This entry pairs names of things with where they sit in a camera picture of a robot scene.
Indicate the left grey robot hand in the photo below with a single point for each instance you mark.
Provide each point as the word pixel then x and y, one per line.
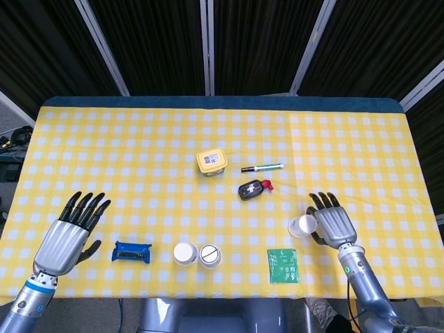
pixel 60 243

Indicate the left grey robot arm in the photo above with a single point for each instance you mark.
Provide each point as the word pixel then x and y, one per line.
pixel 27 305

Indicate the black floor box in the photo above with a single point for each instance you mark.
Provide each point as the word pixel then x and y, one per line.
pixel 8 171

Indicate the teal table cover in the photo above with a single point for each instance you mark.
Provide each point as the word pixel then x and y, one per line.
pixel 243 102

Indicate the dark ribbed screen panel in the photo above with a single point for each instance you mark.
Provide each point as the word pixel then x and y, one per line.
pixel 260 45
pixel 374 45
pixel 45 52
pixel 156 45

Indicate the white screen post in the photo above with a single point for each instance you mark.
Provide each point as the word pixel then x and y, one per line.
pixel 100 45
pixel 423 86
pixel 15 107
pixel 207 45
pixel 310 45

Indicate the black bottle with red cap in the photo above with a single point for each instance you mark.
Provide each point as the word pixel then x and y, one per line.
pixel 249 190

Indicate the green tea sachet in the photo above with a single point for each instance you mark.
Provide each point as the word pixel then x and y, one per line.
pixel 282 267

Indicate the blue snack packet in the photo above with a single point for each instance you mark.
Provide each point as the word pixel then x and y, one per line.
pixel 132 253

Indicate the yellow checkered tablecloth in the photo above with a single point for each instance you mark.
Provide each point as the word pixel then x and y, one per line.
pixel 156 208

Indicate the paper cup with blue print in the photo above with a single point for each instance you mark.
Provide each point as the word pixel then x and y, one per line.
pixel 301 225

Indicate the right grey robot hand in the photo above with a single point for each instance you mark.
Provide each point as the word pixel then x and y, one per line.
pixel 334 225

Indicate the white marker with black cap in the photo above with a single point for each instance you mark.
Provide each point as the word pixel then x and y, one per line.
pixel 263 168

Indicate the green tub with yellow lid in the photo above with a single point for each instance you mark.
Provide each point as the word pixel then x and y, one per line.
pixel 211 161

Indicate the paper cup with circle-slash mark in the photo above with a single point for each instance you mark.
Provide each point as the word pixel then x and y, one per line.
pixel 209 256

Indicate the paper cup with fern print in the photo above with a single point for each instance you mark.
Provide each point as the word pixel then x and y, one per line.
pixel 185 253

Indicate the camouflage patterned fabric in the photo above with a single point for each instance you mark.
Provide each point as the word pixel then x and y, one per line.
pixel 320 308

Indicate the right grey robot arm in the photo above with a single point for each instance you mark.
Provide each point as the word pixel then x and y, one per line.
pixel 364 288

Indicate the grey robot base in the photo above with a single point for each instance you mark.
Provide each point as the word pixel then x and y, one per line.
pixel 208 319

